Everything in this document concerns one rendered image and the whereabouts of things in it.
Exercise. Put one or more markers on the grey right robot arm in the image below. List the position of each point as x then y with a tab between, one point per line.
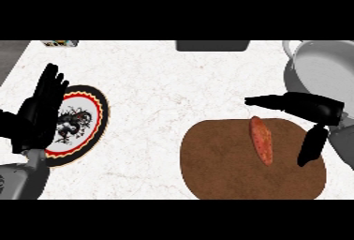
342	140

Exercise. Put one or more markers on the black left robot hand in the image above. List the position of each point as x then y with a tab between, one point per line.
39	112

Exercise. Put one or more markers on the brown wooden cutting board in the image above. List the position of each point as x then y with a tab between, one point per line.
248	162

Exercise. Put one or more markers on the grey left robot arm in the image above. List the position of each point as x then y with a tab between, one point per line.
22	178

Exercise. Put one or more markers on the small patterned box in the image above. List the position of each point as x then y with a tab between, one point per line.
59	43

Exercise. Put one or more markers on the black-rimmed decorated plate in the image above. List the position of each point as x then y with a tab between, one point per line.
75	125

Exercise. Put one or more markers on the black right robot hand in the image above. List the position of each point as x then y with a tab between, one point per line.
313	108

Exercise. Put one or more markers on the grey metal pot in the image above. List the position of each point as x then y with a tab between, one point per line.
322	72

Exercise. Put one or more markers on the dark grey flat block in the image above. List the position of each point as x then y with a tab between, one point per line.
213	45

